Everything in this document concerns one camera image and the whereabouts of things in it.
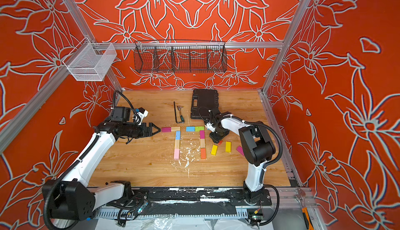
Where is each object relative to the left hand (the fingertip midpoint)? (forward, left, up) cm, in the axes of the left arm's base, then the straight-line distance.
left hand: (154, 129), depth 79 cm
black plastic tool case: (+32, -25, -11) cm, 42 cm away
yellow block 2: (-2, -32, -15) cm, 36 cm away
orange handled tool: (-31, -74, -16) cm, 82 cm away
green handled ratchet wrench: (+20, -10, -15) cm, 27 cm away
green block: (+11, -22, -15) cm, 29 cm away
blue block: (+5, -10, -14) cm, 18 cm away
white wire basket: (+35, +45, +16) cm, 59 cm away
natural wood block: (+11, -7, -16) cm, 21 cm away
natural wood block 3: (+1, -25, -15) cm, 29 cm away
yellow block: (+1, -41, -15) cm, 43 cm away
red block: (+1, -36, -11) cm, 37 cm away
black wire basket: (+46, +6, +14) cm, 48 cm away
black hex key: (+22, -6, -16) cm, 28 cm away
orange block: (-4, -26, -16) cm, 31 cm away
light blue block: (+12, -17, -16) cm, 26 cm away
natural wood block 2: (0, -10, -15) cm, 18 cm away
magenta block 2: (0, -48, -17) cm, 51 cm away
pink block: (-6, -11, -15) cm, 19 cm away
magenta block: (+9, -25, -17) cm, 31 cm away
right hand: (+7, -35, -16) cm, 39 cm away
